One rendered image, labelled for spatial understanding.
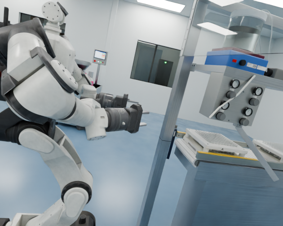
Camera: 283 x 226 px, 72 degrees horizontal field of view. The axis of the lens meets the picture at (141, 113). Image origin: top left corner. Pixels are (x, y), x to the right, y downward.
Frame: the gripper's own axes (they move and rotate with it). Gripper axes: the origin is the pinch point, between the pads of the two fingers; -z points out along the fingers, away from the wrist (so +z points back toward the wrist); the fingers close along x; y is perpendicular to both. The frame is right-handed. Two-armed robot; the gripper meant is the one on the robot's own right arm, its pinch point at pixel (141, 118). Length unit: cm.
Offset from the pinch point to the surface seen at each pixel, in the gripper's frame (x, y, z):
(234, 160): 14, 28, -42
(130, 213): 104, -40, -54
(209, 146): 8.9, 18.6, -31.1
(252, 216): 50, 40, -69
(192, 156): 16.4, 13.0, -27.8
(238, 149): 9, 27, -45
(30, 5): -118, -599, -103
